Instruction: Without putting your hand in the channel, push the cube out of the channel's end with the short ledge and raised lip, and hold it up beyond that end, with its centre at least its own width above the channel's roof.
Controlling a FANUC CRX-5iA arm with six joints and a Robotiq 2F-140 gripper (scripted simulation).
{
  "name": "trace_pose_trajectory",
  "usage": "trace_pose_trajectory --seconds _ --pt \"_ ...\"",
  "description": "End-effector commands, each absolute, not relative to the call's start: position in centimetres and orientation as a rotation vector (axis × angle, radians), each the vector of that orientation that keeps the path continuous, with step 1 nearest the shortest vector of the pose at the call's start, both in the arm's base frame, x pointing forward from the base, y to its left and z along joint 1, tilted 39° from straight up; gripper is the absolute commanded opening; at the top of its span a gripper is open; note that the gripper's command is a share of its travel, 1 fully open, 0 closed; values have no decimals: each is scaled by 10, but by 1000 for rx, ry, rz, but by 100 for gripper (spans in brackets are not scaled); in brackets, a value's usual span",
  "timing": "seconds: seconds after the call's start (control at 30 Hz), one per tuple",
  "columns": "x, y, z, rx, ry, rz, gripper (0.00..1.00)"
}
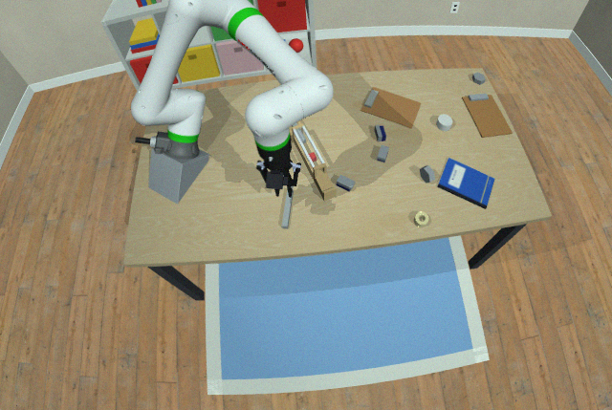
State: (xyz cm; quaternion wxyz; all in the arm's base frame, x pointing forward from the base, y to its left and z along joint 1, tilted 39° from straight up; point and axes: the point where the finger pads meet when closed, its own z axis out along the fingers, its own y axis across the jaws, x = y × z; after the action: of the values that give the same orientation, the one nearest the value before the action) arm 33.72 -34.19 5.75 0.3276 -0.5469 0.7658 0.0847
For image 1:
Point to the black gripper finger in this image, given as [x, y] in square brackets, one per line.
[263, 170]
[292, 182]

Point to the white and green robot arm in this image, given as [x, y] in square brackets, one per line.
[268, 115]

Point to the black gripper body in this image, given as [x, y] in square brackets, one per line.
[286, 164]

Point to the pale grey cylinder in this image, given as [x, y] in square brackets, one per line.
[444, 122]

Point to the blue notebook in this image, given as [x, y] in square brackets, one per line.
[466, 183]

